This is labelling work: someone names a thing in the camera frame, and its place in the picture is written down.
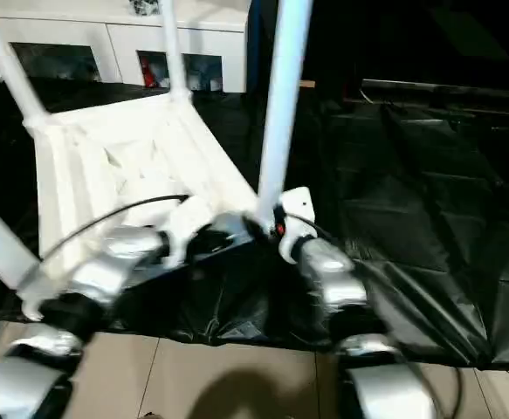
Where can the white plastic table top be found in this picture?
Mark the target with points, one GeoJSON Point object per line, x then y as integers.
{"type": "Point", "coordinates": [70, 183]}

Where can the small tan box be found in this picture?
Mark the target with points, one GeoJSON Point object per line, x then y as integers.
{"type": "Point", "coordinates": [308, 84]}

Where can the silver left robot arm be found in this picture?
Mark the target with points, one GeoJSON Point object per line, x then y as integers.
{"type": "Point", "coordinates": [123, 249]}

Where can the white jar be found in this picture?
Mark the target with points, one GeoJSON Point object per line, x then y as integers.
{"type": "Point", "coordinates": [214, 84]}

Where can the dark patterned bundle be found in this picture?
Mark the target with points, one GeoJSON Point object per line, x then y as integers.
{"type": "Point", "coordinates": [145, 5]}

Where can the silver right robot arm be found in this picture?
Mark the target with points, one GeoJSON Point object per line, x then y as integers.
{"type": "Point", "coordinates": [332, 270]}

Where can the grey rounded object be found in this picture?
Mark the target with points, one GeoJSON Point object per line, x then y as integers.
{"type": "Point", "coordinates": [149, 414]}

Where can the black glossy mat cloth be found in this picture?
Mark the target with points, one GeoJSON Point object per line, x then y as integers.
{"type": "Point", "coordinates": [411, 196]}

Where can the white glass door cabinet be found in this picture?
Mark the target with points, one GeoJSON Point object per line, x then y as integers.
{"type": "Point", "coordinates": [62, 30]}

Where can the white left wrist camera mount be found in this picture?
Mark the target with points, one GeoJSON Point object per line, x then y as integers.
{"type": "Point", "coordinates": [193, 214]}

